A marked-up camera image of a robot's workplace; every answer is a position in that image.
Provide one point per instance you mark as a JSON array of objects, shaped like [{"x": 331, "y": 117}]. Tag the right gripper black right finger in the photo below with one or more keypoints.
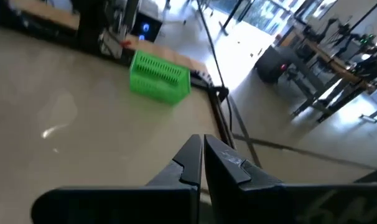
[{"x": 238, "y": 193}]

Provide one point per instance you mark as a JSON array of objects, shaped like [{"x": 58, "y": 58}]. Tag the black box with red light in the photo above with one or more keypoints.
[{"x": 269, "y": 65}]

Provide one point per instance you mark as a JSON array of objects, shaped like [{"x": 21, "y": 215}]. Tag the wooden background work table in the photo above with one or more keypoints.
[{"x": 331, "y": 63}]

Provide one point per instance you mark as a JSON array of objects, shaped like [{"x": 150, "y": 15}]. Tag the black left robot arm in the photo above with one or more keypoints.
[{"x": 89, "y": 31}]

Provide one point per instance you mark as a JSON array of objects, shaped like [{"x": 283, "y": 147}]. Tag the green plastic mesh basket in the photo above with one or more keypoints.
[{"x": 157, "y": 81}]

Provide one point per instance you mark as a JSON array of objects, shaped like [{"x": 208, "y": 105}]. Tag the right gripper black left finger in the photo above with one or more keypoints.
[{"x": 176, "y": 202}]

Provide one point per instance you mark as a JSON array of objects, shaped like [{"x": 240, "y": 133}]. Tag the black computer tower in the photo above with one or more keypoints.
[{"x": 151, "y": 21}]

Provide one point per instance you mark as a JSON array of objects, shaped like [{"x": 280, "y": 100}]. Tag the grey arm base box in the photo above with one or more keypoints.
[{"x": 109, "y": 43}]

